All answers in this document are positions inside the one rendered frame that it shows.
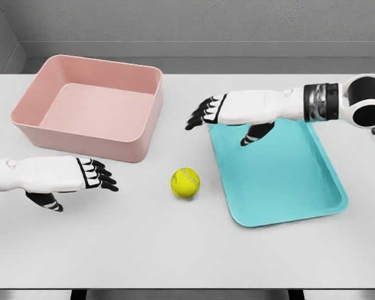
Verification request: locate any blue tray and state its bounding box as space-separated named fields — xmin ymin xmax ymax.
xmin=207 ymin=119 xmax=349 ymax=229

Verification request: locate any pink basket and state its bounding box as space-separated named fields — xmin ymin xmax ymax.
xmin=9 ymin=54 xmax=164 ymax=164

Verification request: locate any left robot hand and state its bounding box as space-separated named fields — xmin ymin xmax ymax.
xmin=22 ymin=156 xmax=119 ymax=213

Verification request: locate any yellow tennis ball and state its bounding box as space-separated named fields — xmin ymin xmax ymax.
xmin=170 ymin=167 xmax=201 ymax=199

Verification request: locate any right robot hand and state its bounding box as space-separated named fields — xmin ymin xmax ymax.
xmin=184 ymin=90 xmax=278 ymax=147

